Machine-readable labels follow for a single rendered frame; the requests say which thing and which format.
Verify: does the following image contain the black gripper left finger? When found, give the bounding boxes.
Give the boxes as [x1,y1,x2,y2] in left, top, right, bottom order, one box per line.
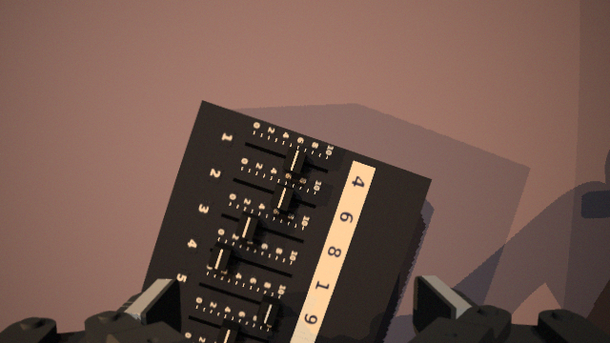
[0,279,193,343]

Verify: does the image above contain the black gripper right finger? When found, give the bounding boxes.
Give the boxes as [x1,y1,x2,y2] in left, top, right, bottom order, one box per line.
[408,275,610,343]

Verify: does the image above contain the black lighting desk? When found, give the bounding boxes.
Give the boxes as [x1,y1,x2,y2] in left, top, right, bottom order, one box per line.
[141,100,432,343]

